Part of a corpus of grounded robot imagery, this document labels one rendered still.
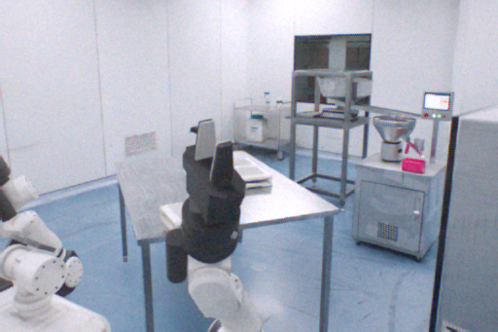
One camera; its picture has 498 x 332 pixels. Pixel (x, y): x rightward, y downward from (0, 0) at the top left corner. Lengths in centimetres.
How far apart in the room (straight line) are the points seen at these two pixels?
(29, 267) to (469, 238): 65
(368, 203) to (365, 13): 360
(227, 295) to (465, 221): 39
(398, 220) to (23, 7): 427
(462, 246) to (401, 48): 607
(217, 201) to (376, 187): 322
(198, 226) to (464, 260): 34
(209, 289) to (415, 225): 312
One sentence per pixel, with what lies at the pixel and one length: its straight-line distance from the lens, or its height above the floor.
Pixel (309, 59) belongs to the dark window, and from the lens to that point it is 703.
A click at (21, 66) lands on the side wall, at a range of 508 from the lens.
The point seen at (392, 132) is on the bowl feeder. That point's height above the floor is 103.
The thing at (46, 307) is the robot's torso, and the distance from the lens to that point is 86.
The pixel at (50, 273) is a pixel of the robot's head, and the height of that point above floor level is 133.
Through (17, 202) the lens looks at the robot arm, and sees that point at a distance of 110.
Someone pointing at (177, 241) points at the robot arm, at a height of 141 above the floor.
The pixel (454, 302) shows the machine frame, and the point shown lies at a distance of 46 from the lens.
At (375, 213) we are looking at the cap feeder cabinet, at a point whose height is 35.
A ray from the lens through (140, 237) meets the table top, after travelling 205.
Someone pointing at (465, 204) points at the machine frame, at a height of 156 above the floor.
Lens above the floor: 169
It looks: 12 degrees down
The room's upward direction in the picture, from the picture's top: straight up
